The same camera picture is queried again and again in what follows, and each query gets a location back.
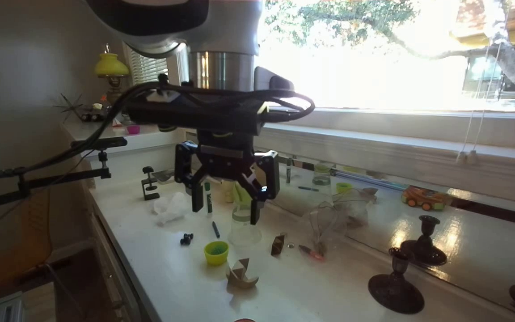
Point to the black table clamp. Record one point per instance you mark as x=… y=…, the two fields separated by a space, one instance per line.
x=150 y=183

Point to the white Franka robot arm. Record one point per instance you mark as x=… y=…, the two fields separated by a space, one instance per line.
x=210 y=29

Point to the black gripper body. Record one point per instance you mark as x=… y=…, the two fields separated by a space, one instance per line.
x=225 y=154

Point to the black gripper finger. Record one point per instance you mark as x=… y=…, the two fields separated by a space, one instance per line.
x=268 y=179
x=189 y=167

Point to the white window blinds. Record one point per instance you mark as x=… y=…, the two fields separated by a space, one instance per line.
x=151 y=74

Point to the black stereo camera bar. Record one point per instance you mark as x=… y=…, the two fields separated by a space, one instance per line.
x=99 y=144

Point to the spiky air plant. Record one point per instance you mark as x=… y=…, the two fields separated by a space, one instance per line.
x=71 y=108

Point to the dark metal candle holder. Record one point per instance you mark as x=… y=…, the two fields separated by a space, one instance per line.
x=396 y=292

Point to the small brown toy figure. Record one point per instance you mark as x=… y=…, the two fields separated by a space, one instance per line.
x=243 y=276

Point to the large glass window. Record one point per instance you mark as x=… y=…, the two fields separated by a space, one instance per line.
x=389 y=54

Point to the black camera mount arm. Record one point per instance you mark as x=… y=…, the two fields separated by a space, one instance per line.
x=62 y=178

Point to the lime green plastic cup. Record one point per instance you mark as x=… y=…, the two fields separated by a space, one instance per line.
x=217 y=253

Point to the white crumpled cloth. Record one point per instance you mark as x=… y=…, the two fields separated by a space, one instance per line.
x=171 y=208

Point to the green capped dry-erase marker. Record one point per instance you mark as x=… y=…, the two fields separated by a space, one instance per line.
x=209 y=203

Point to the small pink cup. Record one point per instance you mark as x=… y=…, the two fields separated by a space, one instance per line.
x=133 y=129

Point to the small black toy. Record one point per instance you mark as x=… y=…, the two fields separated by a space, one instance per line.
x=187 y=238

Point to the black pen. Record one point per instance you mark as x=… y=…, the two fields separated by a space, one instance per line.
x=216 y=229

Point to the clear glass jar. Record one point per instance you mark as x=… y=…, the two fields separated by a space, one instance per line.
x=243 y=210

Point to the clear plastic container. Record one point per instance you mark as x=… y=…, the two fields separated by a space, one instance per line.
x=330 y=222

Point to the small dark brown block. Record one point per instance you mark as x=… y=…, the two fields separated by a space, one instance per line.
x=278 y=246

